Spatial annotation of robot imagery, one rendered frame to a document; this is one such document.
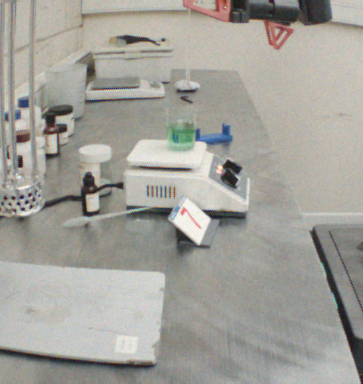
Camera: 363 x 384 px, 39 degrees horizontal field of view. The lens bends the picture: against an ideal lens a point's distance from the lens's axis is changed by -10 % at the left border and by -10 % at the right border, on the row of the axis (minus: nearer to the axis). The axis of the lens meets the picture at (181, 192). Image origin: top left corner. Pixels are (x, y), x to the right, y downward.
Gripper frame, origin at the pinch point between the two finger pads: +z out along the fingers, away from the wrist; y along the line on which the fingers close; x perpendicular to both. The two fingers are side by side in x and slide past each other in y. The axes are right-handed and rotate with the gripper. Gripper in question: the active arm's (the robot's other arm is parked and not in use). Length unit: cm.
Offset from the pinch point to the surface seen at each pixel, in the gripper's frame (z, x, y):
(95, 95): 10, 33, -84
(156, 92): -9, 33, -81
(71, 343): 23, 34, 42
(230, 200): -4.6, 31.9, 10.4
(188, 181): 1.6, 29.1, 8.2
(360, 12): -109, 1, -117
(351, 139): -108, 65, -122
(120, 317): 16, 34, 37
